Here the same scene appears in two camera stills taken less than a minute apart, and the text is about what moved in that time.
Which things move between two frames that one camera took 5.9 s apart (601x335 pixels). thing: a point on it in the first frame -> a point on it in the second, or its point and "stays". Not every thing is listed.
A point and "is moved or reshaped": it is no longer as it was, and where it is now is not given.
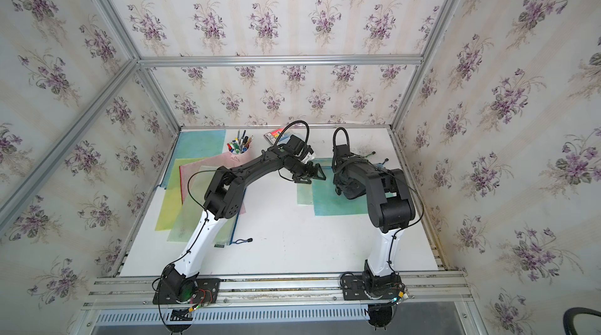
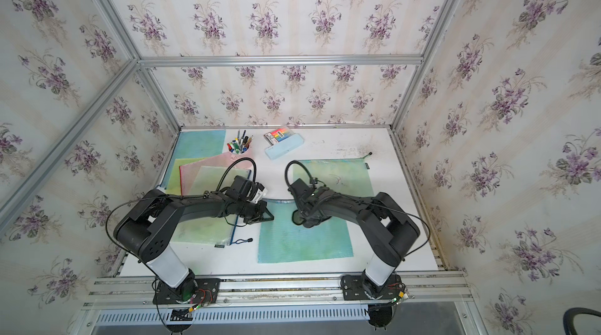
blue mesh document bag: [196, 144] stays
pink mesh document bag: [188, 172] stays
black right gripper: [336, 184] -> [298, 207]
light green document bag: [192, 210] stays
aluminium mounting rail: [419, 291] stays
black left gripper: [305, 174] -> [260, 208]
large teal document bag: [327, 202] is moved or reshaped
